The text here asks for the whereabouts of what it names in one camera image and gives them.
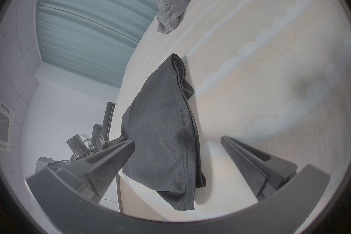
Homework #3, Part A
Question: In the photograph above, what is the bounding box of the black T-shirt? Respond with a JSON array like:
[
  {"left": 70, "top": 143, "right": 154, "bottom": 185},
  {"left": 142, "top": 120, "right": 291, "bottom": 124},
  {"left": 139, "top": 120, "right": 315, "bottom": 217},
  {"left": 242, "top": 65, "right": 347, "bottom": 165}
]
[{"left": 121, "top": 53, "right": 207, "bottom": 211}]

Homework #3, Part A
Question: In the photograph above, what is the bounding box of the white ceiling air vent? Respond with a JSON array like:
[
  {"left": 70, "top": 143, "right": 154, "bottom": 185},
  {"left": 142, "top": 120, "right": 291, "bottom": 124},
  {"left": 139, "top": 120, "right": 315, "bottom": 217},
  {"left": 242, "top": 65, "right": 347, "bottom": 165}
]
[{"left": 0, "top": 103, "right": 15, "bottom": 152}]

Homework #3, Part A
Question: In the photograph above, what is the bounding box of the bed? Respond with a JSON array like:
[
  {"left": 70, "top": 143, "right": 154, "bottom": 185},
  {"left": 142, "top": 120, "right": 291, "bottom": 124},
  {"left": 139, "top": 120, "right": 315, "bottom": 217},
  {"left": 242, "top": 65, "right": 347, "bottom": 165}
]
[{"left": 108, "top": 0, "right": 350, "bottom": 224}]

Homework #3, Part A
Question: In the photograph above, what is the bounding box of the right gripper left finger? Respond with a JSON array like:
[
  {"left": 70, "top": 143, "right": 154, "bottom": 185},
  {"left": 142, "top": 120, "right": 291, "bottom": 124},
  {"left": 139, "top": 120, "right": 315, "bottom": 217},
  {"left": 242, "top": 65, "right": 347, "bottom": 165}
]
[{"left": 58, "top": 140, "right": 135, "bottom": 198}]

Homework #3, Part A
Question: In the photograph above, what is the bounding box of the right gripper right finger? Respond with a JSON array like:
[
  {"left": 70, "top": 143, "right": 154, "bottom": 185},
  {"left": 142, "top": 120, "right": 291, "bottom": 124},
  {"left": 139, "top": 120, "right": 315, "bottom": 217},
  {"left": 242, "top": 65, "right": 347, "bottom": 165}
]
[{"left": 221, "top": 136, "right": 298, "bottom": 198}]

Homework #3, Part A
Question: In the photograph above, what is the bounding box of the grey garment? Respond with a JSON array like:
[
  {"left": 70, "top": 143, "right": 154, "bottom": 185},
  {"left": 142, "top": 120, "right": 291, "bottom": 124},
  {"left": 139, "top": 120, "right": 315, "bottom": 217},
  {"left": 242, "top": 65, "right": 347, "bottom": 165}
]
[{"left": 154, "top": 0, "right": 190, "bottom": 34}]

